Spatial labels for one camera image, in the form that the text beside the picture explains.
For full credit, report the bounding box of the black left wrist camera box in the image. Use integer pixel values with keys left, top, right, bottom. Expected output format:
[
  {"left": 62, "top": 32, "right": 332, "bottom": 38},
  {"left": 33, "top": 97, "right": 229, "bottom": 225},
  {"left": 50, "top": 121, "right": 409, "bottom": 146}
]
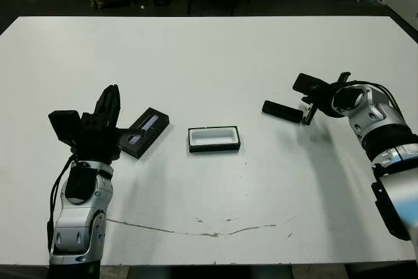
[{"left": 48, "top": 110, "right": 82, "bottom": 148}]

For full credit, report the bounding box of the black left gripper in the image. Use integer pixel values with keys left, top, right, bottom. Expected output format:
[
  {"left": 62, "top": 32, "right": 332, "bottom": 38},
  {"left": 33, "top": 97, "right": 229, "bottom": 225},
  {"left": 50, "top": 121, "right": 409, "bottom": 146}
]
[{"left": 70, "top": 85, "right": 144, "bottom": 163}]

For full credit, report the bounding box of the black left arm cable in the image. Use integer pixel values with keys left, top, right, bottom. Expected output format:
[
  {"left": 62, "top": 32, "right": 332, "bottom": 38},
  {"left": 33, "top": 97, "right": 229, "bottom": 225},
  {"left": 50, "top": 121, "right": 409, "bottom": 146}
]
[{"left": 47, "top": 157, "right": 78, "bottom": 254}]

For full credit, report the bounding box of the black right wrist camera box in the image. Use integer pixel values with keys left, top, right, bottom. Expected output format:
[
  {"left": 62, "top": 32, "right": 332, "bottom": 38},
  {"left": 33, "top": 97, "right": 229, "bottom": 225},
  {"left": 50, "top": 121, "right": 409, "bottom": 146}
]
[{"left": 293, "top": 73, "right": 327, "bottom": 97}]

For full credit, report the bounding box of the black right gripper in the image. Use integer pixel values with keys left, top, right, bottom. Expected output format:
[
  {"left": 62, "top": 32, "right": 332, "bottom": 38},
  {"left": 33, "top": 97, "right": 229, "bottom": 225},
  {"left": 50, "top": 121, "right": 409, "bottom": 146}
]
[{"left": 300, "top": 83, "right": 340, "bottom": 126}]

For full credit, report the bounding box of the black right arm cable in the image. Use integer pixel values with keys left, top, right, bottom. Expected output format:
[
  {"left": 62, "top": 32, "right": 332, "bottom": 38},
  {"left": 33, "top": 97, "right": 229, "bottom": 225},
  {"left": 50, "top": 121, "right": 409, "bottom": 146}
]
[{"left": 338, "top": 71, "right": 409, "bottom": 122}]

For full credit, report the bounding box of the slim black camera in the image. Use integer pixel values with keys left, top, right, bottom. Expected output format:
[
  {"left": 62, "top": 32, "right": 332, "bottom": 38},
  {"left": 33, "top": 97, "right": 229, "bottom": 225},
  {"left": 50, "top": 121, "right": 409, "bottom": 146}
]
[{"left": 261, "top": 100, "right": 303, "bottom": 125}]

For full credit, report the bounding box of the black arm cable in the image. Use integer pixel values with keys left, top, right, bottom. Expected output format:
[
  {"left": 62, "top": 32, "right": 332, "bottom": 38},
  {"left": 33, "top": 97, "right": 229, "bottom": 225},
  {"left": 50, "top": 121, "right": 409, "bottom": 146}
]
[
  {"left": 338, "top": 71, "right": 409, "bottom": 122},
  {"left": 47, "top": 157, "right": 78, "bottom": 254}
]

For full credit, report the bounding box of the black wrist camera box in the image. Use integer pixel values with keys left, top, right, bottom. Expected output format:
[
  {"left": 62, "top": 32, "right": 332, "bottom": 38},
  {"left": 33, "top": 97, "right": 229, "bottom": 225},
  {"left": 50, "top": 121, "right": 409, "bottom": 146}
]
[
  {"left": 48, "top": 110, "right": 82, "bottom": 148},
  {"left": 293, "top": 73, "right": 327, "bottom": 97}
]

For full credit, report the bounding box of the black box base white inlay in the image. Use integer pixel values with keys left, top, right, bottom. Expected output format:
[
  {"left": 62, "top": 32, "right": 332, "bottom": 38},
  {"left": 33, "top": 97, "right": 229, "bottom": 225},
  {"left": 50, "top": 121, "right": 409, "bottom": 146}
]
[{"left": 187, "top": 124, "right": 243, "bottom": 154}]

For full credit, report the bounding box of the black box lid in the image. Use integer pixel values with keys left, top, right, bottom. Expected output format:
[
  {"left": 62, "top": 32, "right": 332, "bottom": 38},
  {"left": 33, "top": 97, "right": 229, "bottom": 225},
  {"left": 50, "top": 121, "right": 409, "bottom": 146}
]
[{"left": 117, "top": 107, "right": 170, "bottom": 161}]

